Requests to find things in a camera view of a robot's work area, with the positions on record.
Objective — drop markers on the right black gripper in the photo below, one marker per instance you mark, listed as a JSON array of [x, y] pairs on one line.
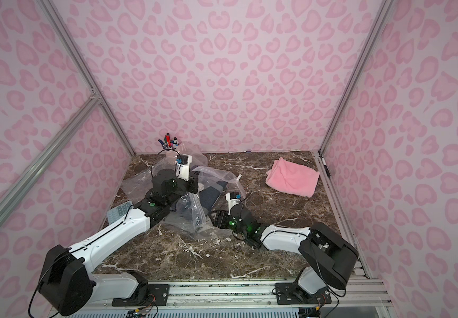
[[222, 216]]

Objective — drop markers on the clear plastic vacuum bag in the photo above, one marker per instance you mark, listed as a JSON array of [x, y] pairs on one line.
[[197, 198]]

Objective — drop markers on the light blue calculator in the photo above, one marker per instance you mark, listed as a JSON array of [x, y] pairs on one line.
[[118, 212]]

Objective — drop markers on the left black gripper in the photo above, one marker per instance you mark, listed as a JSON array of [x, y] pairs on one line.
[[191, 185]]

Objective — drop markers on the pink fluffy blanket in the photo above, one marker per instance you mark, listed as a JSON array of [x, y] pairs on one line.
[[295, 179]]

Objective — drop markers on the pink pen cup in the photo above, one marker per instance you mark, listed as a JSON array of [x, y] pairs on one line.
[[170, 155]]

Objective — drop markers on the aluminium front rail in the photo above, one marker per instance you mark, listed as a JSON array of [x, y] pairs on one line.
[[253, 298]]

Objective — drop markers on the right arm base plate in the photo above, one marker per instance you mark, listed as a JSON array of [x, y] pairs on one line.
[[290, 293]]

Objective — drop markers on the navy plaid blanket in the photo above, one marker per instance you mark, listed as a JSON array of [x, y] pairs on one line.
[[210, 195]]

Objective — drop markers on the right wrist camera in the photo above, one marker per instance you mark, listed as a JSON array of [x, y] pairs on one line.
[[233, 199]]

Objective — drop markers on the blue marker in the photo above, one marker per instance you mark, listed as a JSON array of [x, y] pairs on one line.
[[162, 143]]

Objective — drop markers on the red marker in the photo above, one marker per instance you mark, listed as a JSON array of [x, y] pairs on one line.
[[168, 140]]

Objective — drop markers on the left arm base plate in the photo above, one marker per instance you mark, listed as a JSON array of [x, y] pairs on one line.
[[145, 295]]

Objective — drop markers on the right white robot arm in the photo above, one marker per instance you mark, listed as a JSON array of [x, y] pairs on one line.
[[331, 259]]

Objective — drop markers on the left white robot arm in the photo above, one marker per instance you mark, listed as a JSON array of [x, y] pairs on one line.
[[67, 280]]

